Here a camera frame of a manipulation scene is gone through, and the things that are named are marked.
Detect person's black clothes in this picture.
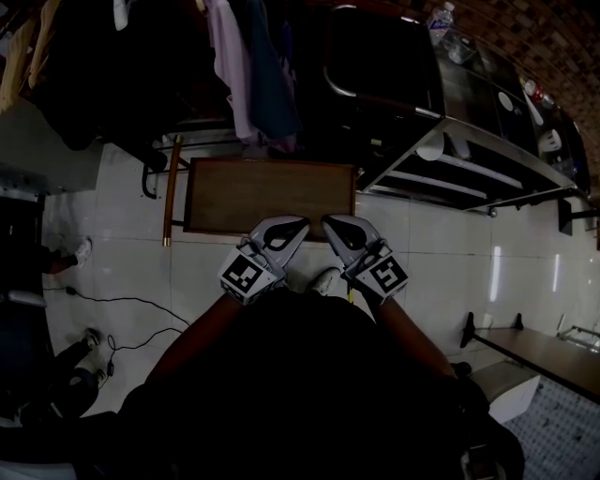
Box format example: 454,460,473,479
116,285,526,480

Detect white box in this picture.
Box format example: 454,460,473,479
468,360,543,426

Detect black looped cable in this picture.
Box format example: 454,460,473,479
104,324,185,377

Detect lilac hanging garment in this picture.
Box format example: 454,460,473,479
204,0,301,147

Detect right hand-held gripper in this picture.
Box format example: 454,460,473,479
321,214,410,308

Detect black garment rack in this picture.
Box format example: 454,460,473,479
140,116,245,201

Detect metal wire rack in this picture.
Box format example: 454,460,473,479
557,324,600,353

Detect black stand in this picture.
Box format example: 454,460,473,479
557,196,600,236

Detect person's white sneaker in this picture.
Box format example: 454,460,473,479
307,266,342,297

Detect person's right forearm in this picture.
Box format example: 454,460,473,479
374,297,458,382

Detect white spoon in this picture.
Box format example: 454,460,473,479
522,91,546,128

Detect black hanging garments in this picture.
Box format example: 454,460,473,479
32,0,227,152

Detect dark blue hanging garment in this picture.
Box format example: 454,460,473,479
247,0,302,138

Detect grey chair armrest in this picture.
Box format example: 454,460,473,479
6,289,49,308

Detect white striped cup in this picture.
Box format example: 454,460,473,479
537,127,564,156

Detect plastic bottle with red label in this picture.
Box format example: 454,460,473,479
522,78,557,111

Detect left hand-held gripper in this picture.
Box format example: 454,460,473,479
218,214,312,308

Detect person's left forearm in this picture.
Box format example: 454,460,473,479
149,294,240,382

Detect beige hanging garment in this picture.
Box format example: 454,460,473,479
0,0,62,114

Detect clear water bottle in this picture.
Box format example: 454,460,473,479
425,1,458,49

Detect wooden platform trolley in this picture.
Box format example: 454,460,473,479
161,134,359,248

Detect black cable with plug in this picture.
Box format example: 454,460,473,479
43,285,191,328

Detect clear glass container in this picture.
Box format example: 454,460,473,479
438,27,480,65

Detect metal kitchen rack shelf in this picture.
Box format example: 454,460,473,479
358,27,593,213

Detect wooden bench with black legs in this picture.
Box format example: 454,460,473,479
460,310,600,405

